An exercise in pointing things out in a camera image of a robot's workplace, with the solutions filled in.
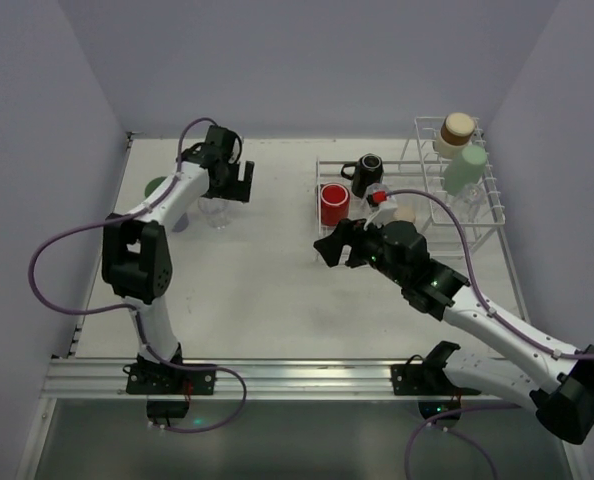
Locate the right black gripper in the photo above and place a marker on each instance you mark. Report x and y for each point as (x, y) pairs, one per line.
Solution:
(353, 248)

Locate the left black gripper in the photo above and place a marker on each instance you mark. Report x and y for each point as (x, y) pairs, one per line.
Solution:
(238, 183)

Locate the clear glass front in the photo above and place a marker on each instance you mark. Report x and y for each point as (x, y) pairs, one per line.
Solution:
(215, 212)

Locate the red mug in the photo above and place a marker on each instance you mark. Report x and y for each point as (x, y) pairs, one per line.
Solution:
(334, 204)

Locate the lavender cup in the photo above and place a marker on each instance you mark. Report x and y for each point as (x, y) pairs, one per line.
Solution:
(181, 224)

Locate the beige cup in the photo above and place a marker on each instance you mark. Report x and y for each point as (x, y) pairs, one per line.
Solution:
(404, 213)

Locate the black mug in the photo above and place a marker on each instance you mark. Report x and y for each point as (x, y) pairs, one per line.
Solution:
(366, 171)

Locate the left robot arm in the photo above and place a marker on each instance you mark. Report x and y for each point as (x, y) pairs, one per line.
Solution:
(136, 260)

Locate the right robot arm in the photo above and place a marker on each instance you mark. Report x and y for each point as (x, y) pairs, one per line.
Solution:
(551, 378)

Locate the clear glass upper rack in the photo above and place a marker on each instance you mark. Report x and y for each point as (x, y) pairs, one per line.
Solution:
(468, 202)

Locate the tall light green cup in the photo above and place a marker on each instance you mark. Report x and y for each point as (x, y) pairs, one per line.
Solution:
(466, 167)

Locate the brown and cream cup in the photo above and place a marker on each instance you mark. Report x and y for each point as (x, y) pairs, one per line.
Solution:
(454, 135)

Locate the right black controller box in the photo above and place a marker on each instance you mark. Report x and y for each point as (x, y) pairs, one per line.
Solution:
(430, 408)

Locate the black controller box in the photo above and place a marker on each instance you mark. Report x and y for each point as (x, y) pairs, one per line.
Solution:
(166, 411)
(430, 408)

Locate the left black controller box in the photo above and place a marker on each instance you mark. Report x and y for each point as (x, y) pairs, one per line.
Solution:
(166, 411)

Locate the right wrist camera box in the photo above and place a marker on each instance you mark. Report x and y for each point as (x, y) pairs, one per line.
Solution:
(381, 206)

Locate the white wire dish rack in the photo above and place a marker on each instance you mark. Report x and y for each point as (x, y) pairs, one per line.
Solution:
(417, 166)

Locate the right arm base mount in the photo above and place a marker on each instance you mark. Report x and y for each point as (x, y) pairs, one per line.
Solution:
(425, 376)

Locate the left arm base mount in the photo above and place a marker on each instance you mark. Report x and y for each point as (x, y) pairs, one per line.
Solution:
(149, 378)

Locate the aluminium mounting rail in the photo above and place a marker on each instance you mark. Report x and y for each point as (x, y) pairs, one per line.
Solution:
(274, 380)

